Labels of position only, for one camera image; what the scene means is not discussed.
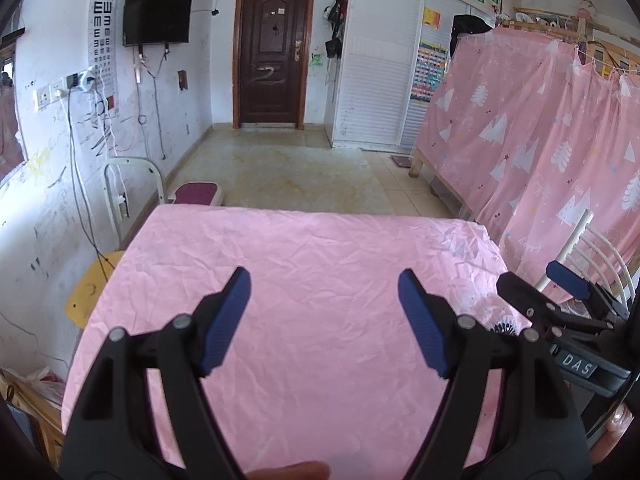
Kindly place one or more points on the white folding frame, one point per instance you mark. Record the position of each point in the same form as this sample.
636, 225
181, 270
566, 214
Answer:
111, 185

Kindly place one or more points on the eye chart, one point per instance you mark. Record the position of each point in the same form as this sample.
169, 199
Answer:
103, 40

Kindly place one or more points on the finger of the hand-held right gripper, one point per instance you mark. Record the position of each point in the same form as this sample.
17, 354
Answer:
567, 280
530, 300

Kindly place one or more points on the pink tree print curtain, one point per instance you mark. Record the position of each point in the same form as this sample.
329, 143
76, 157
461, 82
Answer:
525, 135

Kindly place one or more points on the white power strip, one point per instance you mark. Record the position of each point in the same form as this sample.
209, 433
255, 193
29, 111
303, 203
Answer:
82, 81

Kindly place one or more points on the white metal chair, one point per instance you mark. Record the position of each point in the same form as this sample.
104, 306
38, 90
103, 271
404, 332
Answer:
575, 240

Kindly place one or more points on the small dark floor mat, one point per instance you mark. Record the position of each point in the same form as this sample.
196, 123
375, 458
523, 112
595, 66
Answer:
401, 161

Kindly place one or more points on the white wall socket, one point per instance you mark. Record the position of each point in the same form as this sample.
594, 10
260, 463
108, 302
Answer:
49, 96

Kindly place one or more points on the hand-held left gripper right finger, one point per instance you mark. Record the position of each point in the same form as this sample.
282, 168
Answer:
422, 322

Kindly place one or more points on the brown wall plate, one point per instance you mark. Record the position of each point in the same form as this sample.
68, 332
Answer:
182, 80

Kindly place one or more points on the black wall television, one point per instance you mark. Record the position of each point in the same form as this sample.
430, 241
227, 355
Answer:
157, 5

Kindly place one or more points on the brown door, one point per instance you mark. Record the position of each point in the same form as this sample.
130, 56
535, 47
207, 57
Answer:
272, 50

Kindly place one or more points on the purple floor scale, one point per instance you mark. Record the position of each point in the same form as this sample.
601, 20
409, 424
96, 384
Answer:
195, 192

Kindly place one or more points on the white louvered wardrobe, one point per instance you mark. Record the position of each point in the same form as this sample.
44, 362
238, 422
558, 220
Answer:
375, 60

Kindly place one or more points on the black hanging garment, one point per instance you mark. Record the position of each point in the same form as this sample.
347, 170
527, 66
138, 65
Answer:
467, 30

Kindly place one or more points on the yellow poster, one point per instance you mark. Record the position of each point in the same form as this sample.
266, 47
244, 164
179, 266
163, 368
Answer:
432, 17

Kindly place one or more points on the colourful grid poster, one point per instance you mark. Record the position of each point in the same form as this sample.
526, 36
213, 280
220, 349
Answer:
429, 72

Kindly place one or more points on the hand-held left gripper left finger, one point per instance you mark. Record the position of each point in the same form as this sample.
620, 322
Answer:
227, 320

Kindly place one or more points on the hanging bags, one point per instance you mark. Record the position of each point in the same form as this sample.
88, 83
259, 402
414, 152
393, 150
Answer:
337, 20

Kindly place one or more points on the wall mirror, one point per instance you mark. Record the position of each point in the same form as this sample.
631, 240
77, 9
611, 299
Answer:
9, 130

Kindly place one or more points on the person's left hand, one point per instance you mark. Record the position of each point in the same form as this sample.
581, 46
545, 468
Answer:
290, 472

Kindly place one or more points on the person's right hand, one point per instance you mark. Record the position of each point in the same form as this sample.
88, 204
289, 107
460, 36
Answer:
620, 432

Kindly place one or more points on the wooden bed frame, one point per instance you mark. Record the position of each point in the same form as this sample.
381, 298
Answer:
417, 162

